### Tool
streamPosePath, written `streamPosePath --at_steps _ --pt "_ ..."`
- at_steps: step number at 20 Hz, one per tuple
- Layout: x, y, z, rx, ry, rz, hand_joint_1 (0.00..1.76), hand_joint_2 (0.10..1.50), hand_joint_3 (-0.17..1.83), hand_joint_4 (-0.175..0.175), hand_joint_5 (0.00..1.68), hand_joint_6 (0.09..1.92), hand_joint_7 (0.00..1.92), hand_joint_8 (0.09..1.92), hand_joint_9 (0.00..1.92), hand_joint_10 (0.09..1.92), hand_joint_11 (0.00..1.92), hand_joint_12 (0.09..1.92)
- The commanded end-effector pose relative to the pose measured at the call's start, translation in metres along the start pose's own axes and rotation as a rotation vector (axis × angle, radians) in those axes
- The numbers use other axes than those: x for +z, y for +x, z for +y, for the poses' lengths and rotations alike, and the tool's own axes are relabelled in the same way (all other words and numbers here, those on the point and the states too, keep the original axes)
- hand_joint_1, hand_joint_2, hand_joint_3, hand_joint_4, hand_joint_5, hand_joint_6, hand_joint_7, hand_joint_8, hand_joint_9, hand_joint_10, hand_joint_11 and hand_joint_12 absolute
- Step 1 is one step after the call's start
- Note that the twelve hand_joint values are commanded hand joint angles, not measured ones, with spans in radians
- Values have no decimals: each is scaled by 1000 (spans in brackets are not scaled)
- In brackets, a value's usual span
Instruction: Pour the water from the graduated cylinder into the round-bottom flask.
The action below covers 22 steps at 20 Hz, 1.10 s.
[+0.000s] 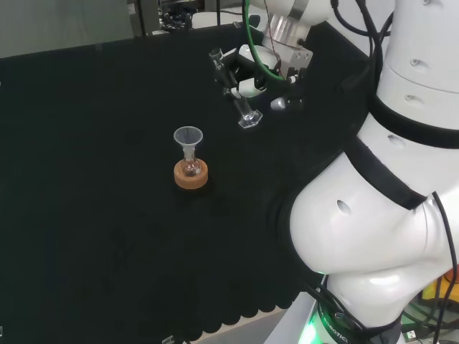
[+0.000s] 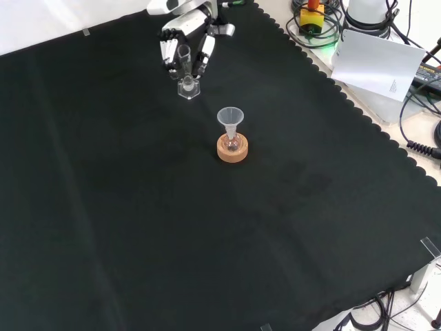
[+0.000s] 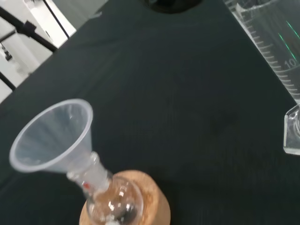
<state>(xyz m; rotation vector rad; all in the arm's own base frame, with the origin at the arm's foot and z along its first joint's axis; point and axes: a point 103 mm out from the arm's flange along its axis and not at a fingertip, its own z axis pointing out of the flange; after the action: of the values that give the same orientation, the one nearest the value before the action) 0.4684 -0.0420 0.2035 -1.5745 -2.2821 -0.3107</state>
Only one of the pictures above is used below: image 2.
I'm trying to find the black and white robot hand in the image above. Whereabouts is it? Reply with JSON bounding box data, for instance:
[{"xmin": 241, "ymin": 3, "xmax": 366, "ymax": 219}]
[{"xmin": 158, "ymin": 6, "xmax": 218, "ymax": 81}]

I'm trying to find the clear graduated cylinder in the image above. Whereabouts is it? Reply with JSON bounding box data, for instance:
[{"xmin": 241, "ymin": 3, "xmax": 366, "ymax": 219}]
[{"xmin": 176, "ymin": 43, "xmax": 202, "ymax": 101}]

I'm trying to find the small round-bottom glass flask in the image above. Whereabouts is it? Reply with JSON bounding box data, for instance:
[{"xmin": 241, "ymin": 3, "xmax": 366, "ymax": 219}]
[{"xmin": 222, "ymin": 132, "xmax": 243, "ymax": 153}]

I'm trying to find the clear plastic funnel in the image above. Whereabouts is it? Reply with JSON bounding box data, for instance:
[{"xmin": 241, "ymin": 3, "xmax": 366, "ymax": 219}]
[{"xmin": 216, "ymin": 107, "xmax": 246, "ymax": 139}]

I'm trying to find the yellow emergency stop button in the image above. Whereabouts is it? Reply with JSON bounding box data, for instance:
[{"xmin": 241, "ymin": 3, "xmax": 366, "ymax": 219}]
[{"xmin": 298, "ymin": 0, "xmax": 326, "ymax": 36}]

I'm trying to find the black scalloped bench cloth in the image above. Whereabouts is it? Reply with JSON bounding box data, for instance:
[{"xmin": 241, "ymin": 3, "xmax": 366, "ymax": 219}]
[{"xmin": 0, "ymin": 0, "xmax": 441, "ymax": 331}]

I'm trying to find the pale white board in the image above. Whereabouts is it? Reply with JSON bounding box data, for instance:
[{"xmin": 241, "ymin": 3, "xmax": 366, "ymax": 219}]
[{"xmin": 330, "ymin": 28, "xmax": 427, "ymax": 103}]

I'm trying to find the black power adapter brick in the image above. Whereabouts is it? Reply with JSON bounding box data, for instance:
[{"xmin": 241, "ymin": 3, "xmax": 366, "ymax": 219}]
[{"xmin": 412, "ymin": 63, "xmax": 441, "ymax": 88}]

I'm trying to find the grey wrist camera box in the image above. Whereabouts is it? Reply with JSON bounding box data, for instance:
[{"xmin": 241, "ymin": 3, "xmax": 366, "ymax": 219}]
[{"xmin": 205, "ymin": 23, "xmax": 236, "ymax": 37}]

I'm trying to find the black cable coil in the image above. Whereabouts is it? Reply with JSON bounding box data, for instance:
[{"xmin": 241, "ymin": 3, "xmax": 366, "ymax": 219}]
[{"xmin": 285, "ymin": 0, "xmax": 342, "ymax": 50}]

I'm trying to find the cork ring stand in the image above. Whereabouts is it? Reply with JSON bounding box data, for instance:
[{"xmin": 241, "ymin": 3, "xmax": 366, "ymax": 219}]
[{"xmin": 216, "ymin": 132, "xmax": 249, "ymax": 164}]

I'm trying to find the black coiled cable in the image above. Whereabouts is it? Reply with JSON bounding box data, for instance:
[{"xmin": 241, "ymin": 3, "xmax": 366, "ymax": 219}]
[{"xmin": 398, "ymin": 86, "xmax": 441, "ymax": 159}]

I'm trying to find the white metal bracket post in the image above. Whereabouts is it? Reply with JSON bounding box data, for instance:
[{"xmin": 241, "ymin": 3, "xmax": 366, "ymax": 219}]
[{"xmin": 409, "ymin": 237, "xmax": 441, "ymax": 294}]

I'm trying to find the black cable bundle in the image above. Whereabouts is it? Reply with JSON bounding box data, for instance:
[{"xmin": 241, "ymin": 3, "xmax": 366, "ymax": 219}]
[{"xmin": 336, "ymin": 288, "xmax": 441, "ymax": 331}]

